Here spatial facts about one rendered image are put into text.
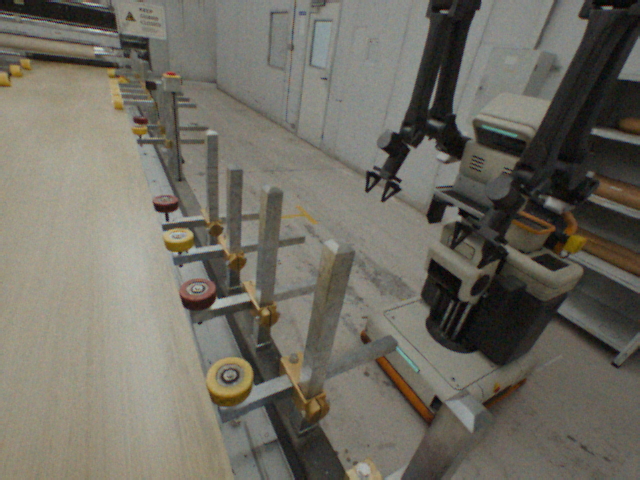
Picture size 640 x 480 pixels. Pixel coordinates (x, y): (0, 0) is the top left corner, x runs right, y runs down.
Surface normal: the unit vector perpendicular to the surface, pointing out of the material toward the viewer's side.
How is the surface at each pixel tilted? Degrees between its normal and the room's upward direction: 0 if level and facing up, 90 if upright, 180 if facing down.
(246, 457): 0
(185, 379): 0
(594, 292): 90
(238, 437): 0
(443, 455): 90
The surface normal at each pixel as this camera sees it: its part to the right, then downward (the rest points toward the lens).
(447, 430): -0.86, 0.15
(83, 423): 0.15, -0.85
